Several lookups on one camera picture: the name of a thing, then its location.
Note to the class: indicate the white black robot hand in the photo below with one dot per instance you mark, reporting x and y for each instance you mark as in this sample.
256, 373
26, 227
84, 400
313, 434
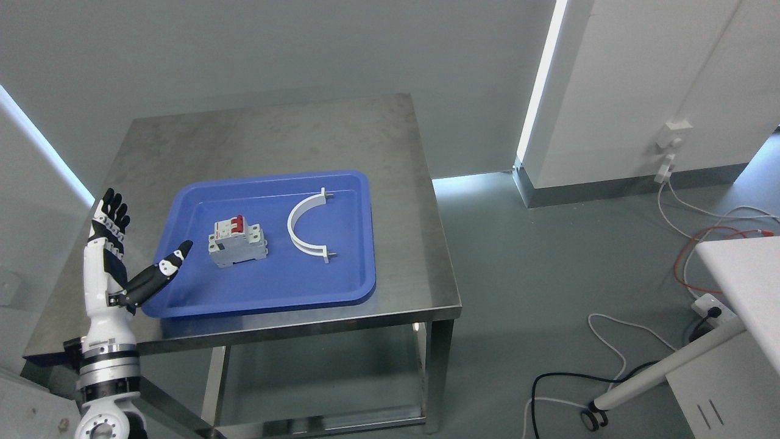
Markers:
111, 298

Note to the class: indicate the grey red circuit breaker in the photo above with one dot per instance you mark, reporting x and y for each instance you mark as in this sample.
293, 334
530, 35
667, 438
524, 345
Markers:
234, 240

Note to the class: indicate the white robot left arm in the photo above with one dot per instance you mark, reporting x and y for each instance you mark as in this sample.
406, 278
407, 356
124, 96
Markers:
109, 383

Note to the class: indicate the blue plastic tray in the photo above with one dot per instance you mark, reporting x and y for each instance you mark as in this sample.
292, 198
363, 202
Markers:
286, 279

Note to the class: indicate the white curved plastic clamp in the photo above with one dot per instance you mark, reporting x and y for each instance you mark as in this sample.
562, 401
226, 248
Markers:
303, 223

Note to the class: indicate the stainless steel table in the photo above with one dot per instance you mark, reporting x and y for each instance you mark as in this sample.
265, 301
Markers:
183, 361

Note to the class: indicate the white power strip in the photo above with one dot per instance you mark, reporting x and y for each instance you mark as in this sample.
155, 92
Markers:
714, 310

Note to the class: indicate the white rolling stand leg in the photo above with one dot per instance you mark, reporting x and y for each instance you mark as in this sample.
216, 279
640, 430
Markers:
705, 336

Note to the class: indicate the white table corner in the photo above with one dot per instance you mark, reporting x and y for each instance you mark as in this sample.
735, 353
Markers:
747, 270

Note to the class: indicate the white wall socket plug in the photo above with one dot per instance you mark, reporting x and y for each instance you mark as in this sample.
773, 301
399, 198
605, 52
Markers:
669, 140

